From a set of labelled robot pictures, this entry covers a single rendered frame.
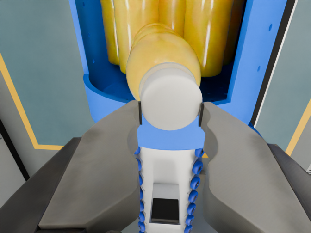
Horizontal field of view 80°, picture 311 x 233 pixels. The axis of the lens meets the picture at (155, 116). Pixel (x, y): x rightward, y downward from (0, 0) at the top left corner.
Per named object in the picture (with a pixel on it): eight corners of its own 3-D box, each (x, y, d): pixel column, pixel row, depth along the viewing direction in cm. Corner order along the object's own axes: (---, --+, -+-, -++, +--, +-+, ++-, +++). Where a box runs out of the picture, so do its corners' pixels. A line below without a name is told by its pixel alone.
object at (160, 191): (153, 187, 74) (149, 227, 60) (152, 180, 71) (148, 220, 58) (178, 188, 73) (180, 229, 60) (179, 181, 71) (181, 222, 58)
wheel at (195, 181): (189, 189, 66) (193, 193, 65) (189, 180, 63) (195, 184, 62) (195, 181, 69) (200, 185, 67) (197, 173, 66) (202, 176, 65)
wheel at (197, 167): (190, 174, 62) (195, 178, 61) (192, 164, 59) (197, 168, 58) (198, 167, 65) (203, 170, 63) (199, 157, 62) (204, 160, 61)
